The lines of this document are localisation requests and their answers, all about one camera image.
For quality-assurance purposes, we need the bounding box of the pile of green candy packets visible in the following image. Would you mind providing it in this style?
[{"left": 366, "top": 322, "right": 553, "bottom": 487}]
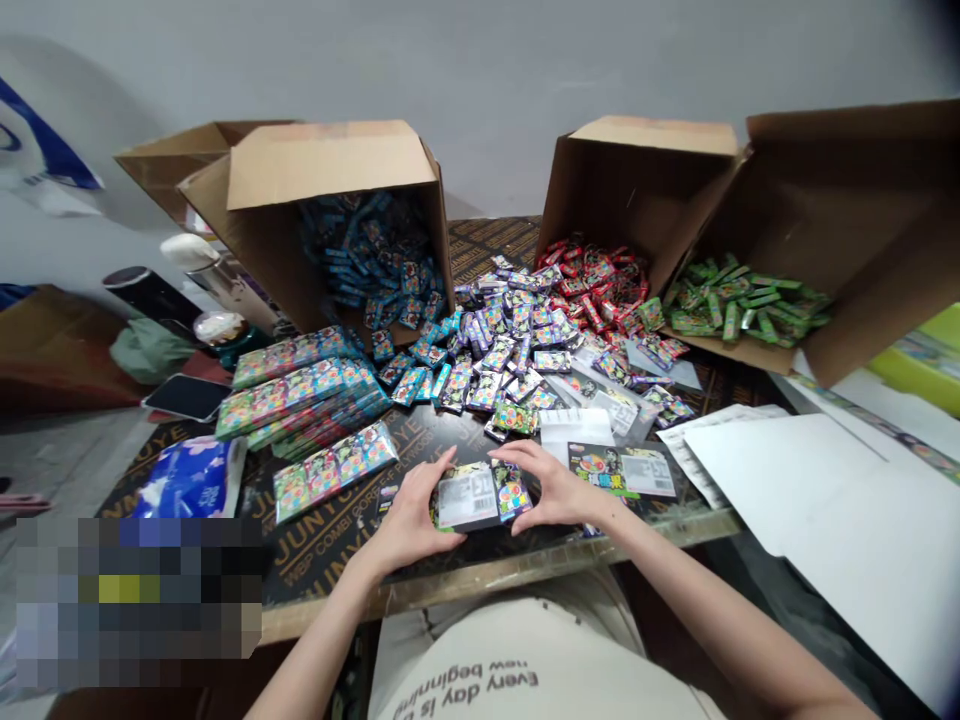
[{"left": 662, "top": 253, "right": 835, "bottom": 351}]

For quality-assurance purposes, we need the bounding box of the single filled clear candy bag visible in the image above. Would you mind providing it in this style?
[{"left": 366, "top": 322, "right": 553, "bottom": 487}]
[{"left": 271, "top": 420, "right": 402, "bottom": 525}]

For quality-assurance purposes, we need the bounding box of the white and blue plastic bag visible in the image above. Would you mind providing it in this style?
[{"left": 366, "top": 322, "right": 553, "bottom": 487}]
[{"left": 0, "top": 73, "right": 107, "bottom": 220}]

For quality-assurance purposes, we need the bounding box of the pile of purple candy packets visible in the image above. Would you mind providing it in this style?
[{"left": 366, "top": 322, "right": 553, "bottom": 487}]
[{"left": 374, "top": 254, "right": 699, "bottom": 445}]

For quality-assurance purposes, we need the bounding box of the printed packaging strip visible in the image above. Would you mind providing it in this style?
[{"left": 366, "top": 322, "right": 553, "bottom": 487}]
[{"left": 785, "top": 370, "right": 960, "bottom": 487}]

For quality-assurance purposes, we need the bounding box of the blue tissue pack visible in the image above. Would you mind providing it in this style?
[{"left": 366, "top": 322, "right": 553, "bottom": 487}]
[{"left": 132, "top": 435, "right": 250, "bottom": 521}]

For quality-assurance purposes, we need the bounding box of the cardboard box holding green packets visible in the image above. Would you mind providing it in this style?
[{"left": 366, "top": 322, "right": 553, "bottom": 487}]
[{"left": 659, "top": 98, "right": 960, "bottom": 391}]

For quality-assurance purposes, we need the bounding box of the person's body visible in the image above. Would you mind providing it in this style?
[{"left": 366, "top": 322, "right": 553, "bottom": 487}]
[{"left": 370, "top": 590, "right": 723, "bottom": 720}]

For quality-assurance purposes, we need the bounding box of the stack of filled clear bags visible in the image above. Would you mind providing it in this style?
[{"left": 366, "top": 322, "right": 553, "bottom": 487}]
[{"left": 214, "top": 325, "right": 393, "bottom": 460}]

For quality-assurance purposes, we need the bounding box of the green cloth bundle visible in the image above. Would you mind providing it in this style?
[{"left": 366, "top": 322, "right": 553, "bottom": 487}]
[{"left": 110, "top": 317, "right": 201, "bottom": 386}]

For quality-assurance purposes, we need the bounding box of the pile of blue candy packets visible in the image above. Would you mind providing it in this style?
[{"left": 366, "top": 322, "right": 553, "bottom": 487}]
[{"left": 298, "top": 190, "right": 453, "bottom": 354}]

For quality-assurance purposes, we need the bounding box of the black candy bag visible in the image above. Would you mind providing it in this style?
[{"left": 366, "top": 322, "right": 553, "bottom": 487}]
[{"left": 428, "top": 460, "right": 544, "bottom": 535}]

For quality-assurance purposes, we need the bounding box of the person's right hand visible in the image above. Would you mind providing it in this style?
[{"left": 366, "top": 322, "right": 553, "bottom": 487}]
[{"left": 487, "top": 438, "right": 615, "bottom": 538}]

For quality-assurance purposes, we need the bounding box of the dark green lidded cup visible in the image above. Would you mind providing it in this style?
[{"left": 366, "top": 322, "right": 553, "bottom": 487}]
[{"left": 192, "top": 310, "right": 253, "bottom": 370}]

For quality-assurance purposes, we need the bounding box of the person's left hand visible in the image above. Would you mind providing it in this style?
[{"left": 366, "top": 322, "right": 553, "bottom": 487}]
[{"left": 359, "top": 446, "right": 461, "bottom": 583}]

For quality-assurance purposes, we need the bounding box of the flat empty black printed bag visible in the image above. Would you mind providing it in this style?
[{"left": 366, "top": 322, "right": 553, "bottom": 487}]
[{"left": 566, "top": 441, "right": 681, "bottom": 505}]

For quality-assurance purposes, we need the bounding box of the cardboard box holding blue packets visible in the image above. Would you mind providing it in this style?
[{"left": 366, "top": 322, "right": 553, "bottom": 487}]
[{"left": 177, "top": 119, "right": 457, "bottom": 348}]

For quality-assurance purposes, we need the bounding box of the yellow-green plastic crate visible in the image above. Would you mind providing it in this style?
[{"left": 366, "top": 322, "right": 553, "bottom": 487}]
[{"left": 868, "top": 302, "right": 960, "bottom": 419}]

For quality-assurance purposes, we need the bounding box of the black smartphone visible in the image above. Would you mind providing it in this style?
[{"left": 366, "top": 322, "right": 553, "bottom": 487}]
[{"left": 141, "top": 371, "right": 236, "bottom": 424}]

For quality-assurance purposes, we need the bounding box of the large white paper sheet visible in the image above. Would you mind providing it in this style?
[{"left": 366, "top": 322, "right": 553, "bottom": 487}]
[{"left": 681, "top": 411, "right": 960, "bottom": 708}]

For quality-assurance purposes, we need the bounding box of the cardboard box holding red packets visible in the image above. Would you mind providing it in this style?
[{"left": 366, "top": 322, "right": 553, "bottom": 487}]
[{"left": 533, "top": 114, "right": 751, "bottom": 333}]

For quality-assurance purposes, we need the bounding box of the pile of empty clear bags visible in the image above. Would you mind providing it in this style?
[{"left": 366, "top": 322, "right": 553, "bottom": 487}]
[{"left": 538, "top": 365, "right": 680, "bottom": 453}]

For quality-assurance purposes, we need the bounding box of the black thermos bottle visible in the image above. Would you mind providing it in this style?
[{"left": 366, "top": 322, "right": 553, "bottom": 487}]
[{"left": 101, "top": 265, "right": 205, "bottom": 340}]

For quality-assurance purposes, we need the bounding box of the pile of red candy packets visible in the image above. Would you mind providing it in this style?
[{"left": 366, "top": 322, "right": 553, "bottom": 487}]
[{"left": 535, "top": 235, "right": 664, "bottom": 340}]

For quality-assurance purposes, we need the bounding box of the white sticker sheet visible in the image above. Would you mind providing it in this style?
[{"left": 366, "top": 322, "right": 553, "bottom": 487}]
[{"left": 655, "top": 402, "right": 790, "bottom": 513}]

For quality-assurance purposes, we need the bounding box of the empty brown cardboard box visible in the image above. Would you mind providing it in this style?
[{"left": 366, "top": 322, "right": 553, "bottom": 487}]
[{"left": 113, "top": 120, "right": 301, "bottom": 235}]

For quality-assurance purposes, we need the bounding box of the black plywood board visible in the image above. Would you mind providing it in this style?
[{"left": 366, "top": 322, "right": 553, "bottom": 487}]
[{"left": 95, "top": 215, "right": 793, "bottom": 610}]

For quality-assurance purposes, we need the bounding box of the white thermos bottle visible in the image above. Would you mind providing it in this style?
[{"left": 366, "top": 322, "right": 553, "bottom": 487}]
[{"left": 158, "top": 233, "right": 250, "bottom": 316}]

